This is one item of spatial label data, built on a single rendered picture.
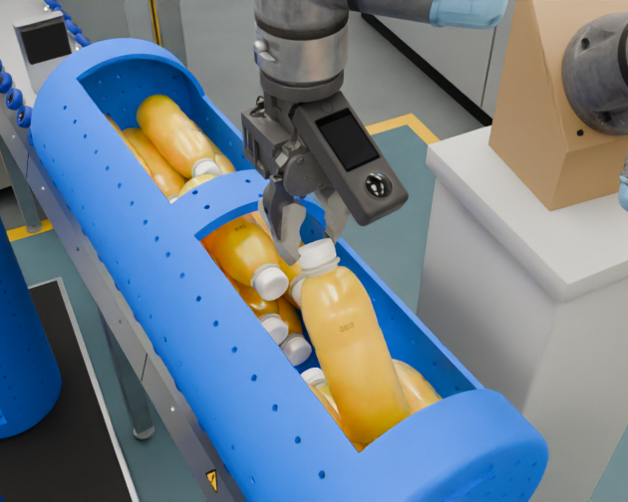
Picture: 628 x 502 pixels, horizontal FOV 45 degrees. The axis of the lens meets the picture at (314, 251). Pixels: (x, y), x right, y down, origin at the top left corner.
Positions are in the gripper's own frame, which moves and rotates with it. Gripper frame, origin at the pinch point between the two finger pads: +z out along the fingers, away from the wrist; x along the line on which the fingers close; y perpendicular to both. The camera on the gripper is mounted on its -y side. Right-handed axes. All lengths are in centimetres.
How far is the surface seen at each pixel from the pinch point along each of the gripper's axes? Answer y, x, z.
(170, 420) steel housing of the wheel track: 18.2, 13.3, 43.4
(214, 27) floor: 272, -114, 131
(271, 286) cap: 8.8, 0.4, 13.0
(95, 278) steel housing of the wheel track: 50, 13, 42
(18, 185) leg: 172, 7, 109
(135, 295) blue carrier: 19.7, 13.8, 17.0
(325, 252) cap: -1.8, -0.2, -1.2
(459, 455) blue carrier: -23.4, -0.3, 5.7
